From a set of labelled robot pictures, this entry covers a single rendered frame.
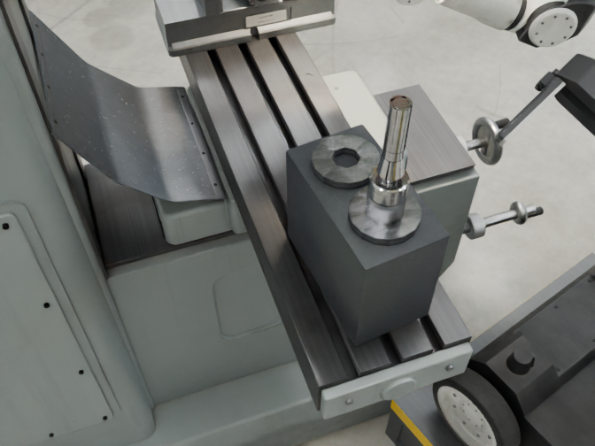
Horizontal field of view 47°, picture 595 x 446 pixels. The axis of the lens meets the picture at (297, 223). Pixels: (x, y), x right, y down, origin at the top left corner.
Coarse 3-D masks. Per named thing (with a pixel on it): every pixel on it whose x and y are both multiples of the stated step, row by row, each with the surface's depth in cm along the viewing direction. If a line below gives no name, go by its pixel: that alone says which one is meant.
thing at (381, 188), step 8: (376, 168) 81; (376, 176) 80; (408, 176) 80; (376, 184) 79; (384, 184) 79; (392, 184) 79; (400, 184) 79; (408, 184) 79; (376, 192) 79; (384, 192) 79; (392, 192) 79; (400, 192) 79
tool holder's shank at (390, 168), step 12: (396, 96) 72; (396, 108) 71; (408, 108) 71; (396, 120) 72; (408, 120) 73; (396, 132) 73; (384, 144) 75; (396, 144) 74; (384, 156) 76; (396, 156) 76; (384, 168) 77; (396, 168) 77; (384, 180) 79; (396, 180) 78
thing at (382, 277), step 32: (352, 128) 96; (288, 160) 93; (320, 160) 90; (352, 160) 92; (288, 192) 99; (320, 192) 88; (352, 192) 88; (288, 224) 105; (320, 224) 90; (352, 224) 84; (416, 224) 83; (320, 256) 95; (352, 256) 83; (384, 256) 82; (416, 256) 84; (352, 288) 87; (384, 288) 86; (416, 288) 90; (352, 320) 92; (384, 320) 93
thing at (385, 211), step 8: (368, 184) 81; (368, 192) 81; (368, 200) 82; (376, 200) 80; (384, 200) 80; (392, 200) 80; (400, 200) 80; (368, 208) 83; (376, 208) 81; (384, 208) 81; (392, 208) 81; (400, 208) 82; (368, 216) 84; (376, 216) 82; (384, 216) 82; (392, 216) 82; (400, 216) 83; (384, 224) 83
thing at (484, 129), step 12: (480, 120) 161; (492, 120) 159; (504, 120) 159; (480, 132) 164; (492, 132) 158; (468, 144) 161; (480, 144) 161; (492, 144) 160; (480, 156) 166; (492, 156) 160
